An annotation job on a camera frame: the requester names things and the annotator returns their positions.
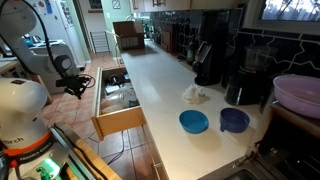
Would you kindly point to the black steel canister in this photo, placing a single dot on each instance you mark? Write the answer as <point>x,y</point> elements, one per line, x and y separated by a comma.
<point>115,80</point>

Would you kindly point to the clear plastic bag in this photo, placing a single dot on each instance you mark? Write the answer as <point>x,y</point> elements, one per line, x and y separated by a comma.
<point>128,95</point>

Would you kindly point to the wooden upper cabinets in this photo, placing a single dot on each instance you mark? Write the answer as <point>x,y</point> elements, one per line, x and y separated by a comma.
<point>173,4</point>

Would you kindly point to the white gate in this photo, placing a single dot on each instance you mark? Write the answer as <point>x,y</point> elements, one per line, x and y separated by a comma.
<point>100,41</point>

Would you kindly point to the light blue bowl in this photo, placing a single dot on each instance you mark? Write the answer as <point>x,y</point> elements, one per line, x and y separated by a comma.
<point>194,121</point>

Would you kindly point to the black coffee maker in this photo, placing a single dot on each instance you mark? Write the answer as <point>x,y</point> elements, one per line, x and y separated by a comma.
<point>211,50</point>

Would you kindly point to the wooden cutting board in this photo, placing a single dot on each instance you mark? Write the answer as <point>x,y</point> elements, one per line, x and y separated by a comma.
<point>166,40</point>

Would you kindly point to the wooden drawer front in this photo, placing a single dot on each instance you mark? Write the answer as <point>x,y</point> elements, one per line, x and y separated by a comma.
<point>155,146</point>

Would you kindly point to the white refrigerator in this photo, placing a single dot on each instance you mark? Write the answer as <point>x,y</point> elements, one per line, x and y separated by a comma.
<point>71,30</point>

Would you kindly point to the white crumpled paper towel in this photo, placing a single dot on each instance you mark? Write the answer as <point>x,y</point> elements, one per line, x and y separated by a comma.
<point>194,93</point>

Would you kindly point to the wooden drawer with contents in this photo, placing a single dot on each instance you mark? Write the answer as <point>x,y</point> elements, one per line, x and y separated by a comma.
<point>120,123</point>

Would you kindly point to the window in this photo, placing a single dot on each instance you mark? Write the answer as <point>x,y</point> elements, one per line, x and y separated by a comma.
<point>290,10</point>

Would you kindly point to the purple bowl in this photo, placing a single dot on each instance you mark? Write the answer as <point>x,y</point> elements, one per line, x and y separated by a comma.
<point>296,95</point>

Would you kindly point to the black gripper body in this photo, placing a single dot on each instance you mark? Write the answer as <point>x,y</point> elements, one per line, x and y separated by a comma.
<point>71,82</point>

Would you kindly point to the brown cardboard box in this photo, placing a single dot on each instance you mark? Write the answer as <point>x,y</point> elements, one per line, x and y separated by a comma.
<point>128,35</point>

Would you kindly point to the dark bottle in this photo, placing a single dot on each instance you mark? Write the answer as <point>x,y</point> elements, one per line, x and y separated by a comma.
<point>191,51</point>

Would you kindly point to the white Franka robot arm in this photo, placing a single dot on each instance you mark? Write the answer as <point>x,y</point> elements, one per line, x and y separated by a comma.
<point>20,103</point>

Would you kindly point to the wooden base platform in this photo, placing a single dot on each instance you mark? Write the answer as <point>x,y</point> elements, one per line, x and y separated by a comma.
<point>100,164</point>

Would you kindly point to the dark blue cup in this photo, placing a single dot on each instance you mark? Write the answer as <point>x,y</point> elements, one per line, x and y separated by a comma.
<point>235,120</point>

